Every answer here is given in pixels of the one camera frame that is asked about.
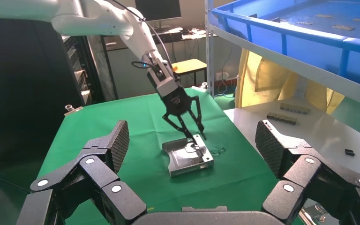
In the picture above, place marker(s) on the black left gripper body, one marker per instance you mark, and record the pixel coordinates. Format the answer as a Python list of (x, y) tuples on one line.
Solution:
[(177, 104)]

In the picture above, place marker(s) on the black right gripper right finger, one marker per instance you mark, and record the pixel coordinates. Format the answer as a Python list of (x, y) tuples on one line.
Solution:
[(307, 174)]

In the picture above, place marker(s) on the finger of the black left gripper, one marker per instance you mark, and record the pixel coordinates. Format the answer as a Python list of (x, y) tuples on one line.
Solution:
[(180, 125), (198, 118)]

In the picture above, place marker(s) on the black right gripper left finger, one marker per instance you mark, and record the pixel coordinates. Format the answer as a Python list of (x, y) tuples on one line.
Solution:
[(93, 174)]

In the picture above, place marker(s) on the silver sheet metal bracket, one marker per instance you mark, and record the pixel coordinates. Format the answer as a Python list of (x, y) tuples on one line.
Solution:
[(187, 161)]

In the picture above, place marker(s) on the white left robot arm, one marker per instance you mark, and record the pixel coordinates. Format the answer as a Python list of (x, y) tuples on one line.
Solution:
[(90, 18)]

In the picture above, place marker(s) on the silver bulldog clip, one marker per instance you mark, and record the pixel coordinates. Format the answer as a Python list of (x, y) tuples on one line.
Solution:
[(73, 109), (202, 86), (315, 214)]

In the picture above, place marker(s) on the yellow top stool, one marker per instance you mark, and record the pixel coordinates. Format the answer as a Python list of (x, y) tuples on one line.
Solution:
[(192, 65)]

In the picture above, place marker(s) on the green table cloth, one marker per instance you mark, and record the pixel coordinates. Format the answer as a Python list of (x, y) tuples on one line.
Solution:
[(136, 124)]

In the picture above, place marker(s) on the small black plastic piece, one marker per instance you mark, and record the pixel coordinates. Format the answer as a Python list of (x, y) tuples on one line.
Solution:
[(350, 152)]

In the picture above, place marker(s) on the dark olive connector strip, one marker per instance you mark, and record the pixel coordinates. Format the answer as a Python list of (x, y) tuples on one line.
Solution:
[(282, 119), (295, 108)]

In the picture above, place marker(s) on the dark office desk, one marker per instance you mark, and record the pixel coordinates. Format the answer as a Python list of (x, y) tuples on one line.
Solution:
[(173, 37)]

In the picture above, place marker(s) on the yellow fabric bag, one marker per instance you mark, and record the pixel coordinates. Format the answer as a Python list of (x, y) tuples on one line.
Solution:
[(260, 80)]

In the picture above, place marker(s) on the white paper pile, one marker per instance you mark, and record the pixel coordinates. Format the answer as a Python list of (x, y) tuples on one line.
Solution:
[(195, 32)]

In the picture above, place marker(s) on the black computer monitor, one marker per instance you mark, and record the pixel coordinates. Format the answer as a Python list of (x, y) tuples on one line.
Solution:
[(164, 9)]

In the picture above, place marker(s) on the black equipment rack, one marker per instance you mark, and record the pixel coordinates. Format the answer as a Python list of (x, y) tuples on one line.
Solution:
[(77, 77)]

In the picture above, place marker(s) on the black robot torso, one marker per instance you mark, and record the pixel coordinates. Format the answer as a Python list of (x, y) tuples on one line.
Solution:
[(21, 99)]

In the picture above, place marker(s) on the blue plastic bin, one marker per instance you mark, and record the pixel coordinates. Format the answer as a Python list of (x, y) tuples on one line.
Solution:
[(291, 43)]

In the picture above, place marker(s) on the white wall outlet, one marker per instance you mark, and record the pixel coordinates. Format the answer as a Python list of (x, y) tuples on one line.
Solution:
[(222, 76)]

